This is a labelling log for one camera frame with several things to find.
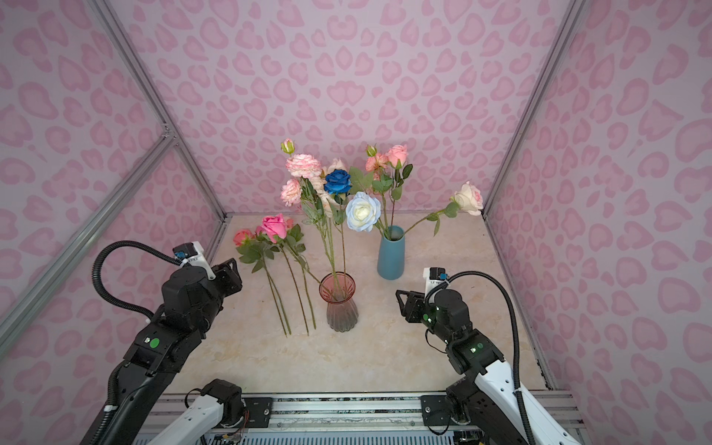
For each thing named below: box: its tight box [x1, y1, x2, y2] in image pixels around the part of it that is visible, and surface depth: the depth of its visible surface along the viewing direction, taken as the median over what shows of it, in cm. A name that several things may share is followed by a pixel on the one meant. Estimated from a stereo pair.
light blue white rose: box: [345, 190, 382, 232], surface depth 62 cm
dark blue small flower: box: [324, 168, 352, 280], surface depth 68 cm
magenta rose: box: [239, 213, 318, 339], surface depth 99 cm
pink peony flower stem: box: [280, 138, 340, 296], surface depth 65 cm
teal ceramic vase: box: [377, 225, 406, 280], surface depth 94 cm
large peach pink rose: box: [401, 180, 484, 240], surface depth 66 cm
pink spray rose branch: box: [365, 144, 414, 240], surface depth 78 cm
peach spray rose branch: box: [311, 168, 344, 232], surface depth 71 cm
